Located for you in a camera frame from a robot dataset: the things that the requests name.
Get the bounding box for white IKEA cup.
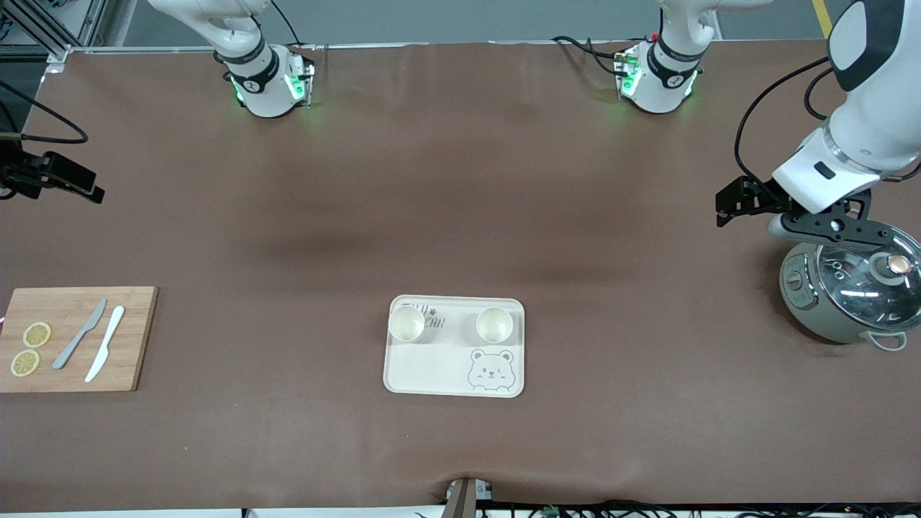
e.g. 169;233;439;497
476;306;514;344
389;304;427;342

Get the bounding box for glass pot lid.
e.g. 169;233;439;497
815;229;921;333

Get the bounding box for grey cooking pot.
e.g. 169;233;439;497
779;241;921;352

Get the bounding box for wooden cutting board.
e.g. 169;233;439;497
0;286;159;394

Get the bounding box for grey plastic knife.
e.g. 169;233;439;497
52;298;108;371

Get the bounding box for white plastic knife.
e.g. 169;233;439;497
84;305;126;383

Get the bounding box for green lit base box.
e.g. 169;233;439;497
285;54;317;110
614;47;643;98

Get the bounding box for brown table cover mat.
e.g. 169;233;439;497
0;40;921;513

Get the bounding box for cream bear print tray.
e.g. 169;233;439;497
383;295;526;399

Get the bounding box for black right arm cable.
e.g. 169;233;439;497
0;79;89;145

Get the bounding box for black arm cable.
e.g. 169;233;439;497
0;79;89;145
734;56;839;194

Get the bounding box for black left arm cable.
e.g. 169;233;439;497
734;56;839;194

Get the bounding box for black left camera bracket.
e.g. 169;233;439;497
781;196;913;250

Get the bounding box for aluminium frame profile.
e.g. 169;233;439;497
0;0;110;73

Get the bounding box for black base cable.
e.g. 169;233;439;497
270;0;303;48
550;35;627;76

